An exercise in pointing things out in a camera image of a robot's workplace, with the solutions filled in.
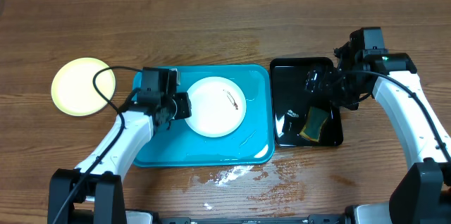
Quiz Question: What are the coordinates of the green yellow sponge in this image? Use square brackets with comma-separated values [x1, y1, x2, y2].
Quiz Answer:
[299, 106, 329, 142]

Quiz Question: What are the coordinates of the white plate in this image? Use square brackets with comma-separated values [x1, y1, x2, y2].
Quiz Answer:
[185, 77, 247, 137]

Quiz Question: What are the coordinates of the yellow-green plate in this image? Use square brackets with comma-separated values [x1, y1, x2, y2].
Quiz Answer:
[51, 58, 116, 116]

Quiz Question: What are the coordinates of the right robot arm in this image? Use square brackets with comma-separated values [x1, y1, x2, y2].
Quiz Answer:
[305, 49, 450, 223]

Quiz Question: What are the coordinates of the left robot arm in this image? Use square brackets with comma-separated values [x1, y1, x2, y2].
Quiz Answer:
[47, 88, 190, 223]

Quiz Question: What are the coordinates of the black rectangular tray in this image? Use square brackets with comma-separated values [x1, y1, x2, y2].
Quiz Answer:
[270, 57, 343, 147]

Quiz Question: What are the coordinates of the teal plastic tray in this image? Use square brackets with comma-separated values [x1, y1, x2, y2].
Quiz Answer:
[133, 64, 276, 168]

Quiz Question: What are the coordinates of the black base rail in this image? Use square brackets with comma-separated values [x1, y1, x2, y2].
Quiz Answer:
[153, 214, 352, 224]

